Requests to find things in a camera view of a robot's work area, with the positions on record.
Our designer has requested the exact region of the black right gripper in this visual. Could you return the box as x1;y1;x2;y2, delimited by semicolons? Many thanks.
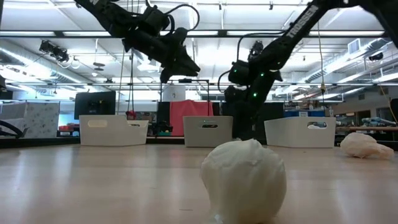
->
223;77;271;139

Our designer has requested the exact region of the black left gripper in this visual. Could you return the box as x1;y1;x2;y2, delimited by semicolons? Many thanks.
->
123;26;201;84

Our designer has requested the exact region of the white garlic bulb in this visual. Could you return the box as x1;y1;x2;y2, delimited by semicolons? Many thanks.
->
200;138;287;224

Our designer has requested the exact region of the cream garlic bulb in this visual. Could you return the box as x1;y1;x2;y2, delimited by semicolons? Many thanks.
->
340;132;395;160

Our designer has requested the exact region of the white box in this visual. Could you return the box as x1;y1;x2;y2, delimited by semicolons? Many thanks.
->
162;85;187;102

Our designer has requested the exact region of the black panel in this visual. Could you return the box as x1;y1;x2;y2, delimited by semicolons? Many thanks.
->
264;101;285;118

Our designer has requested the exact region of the grey plastic basket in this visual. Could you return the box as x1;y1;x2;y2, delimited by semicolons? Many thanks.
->
182;115;234;148

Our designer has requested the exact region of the red cloth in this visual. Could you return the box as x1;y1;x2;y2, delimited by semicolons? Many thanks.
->
169;99;215;137

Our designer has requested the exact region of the blue box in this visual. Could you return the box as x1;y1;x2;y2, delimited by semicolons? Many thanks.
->
284;109;326;118

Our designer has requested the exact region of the black horizontal rig bar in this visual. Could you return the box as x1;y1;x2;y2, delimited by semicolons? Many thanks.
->
0;81;398;87

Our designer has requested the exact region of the black monitor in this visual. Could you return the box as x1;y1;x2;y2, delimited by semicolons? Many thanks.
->
73;90;117;121

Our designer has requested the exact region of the translucent white plastic basket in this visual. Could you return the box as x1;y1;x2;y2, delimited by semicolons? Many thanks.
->
78;114;149;147

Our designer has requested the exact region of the overhead LED light bar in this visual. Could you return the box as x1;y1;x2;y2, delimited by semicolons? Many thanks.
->
0;29;386;39

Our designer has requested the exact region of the wooden side table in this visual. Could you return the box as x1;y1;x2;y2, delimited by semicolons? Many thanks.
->
335;115;398;147

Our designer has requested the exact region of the speckled white panel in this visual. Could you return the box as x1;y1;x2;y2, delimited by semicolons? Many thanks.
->
0;101;61;139

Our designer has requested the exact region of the black rack frame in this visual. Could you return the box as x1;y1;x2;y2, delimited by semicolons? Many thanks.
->
159;78;211;138

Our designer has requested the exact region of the thin hanging cable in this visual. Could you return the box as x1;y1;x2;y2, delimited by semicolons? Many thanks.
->
116;46;125;116
127;46;136;116

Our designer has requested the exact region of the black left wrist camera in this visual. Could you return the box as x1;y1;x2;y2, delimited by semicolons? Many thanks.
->
141;4;175;34

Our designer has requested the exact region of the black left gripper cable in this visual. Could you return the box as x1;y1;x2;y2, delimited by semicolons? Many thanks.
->
163;3;201;35

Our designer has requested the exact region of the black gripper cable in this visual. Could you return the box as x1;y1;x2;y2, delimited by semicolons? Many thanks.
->
236;29;285;63
163;3;201;35

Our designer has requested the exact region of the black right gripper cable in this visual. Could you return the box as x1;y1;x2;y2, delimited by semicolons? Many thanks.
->
236;29;285;63

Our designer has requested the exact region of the black overhead camera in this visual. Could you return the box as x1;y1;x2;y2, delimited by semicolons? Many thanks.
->
248;40;265;62

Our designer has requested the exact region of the hanging cable with yellow plug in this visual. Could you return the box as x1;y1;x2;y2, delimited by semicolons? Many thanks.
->
316;18;329;113

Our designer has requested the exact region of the black ceiling camera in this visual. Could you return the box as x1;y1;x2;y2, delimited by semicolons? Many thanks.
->
39;39;81;70

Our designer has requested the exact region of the black curved cable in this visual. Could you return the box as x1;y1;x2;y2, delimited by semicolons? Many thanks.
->
0;119;29;139

